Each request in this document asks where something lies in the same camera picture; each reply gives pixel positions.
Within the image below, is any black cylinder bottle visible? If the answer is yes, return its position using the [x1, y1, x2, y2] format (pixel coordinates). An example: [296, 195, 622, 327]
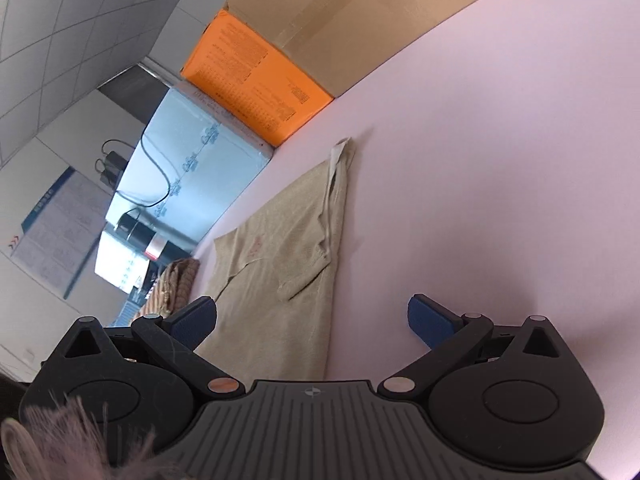
[114, 211, 197, 267]

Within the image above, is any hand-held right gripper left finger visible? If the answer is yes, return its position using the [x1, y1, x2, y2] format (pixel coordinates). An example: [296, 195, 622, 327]
[42, 296, 247, 402]

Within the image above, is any orange printed box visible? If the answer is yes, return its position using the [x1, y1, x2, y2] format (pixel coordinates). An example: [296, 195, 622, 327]
[180, 9, 335, 149]

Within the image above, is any woven rope basket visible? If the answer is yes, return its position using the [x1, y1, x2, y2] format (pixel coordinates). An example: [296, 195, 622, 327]
[142, 259, 202, 322]

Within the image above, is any black power adapter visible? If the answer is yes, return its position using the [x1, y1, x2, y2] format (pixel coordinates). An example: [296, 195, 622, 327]
[95, 140, 132, 187]

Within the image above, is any light blue box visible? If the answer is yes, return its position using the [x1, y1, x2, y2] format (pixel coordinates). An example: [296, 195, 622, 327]
[104, 87, 275, 257]

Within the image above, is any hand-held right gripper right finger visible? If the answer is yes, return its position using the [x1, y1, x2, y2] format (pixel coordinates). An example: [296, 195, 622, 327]
[377, 294, 582, 402]

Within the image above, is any white printed carton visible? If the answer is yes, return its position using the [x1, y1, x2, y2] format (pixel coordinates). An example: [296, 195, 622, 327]
[95, 230, 152, 292]

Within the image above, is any brown cardboard box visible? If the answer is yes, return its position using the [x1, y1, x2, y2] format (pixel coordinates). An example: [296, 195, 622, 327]
[220, 0, 517, 99]

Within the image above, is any grey fuzzy sleeve cuff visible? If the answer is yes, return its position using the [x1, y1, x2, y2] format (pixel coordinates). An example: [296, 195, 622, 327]
[0, 394, 173, 480]

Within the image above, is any beige knit garment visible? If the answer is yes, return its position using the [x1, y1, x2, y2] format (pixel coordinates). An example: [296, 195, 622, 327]
[192, 136, 357, 382]

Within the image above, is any black cable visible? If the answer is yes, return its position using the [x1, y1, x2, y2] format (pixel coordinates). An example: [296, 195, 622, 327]
[115, 127, 175, 213]

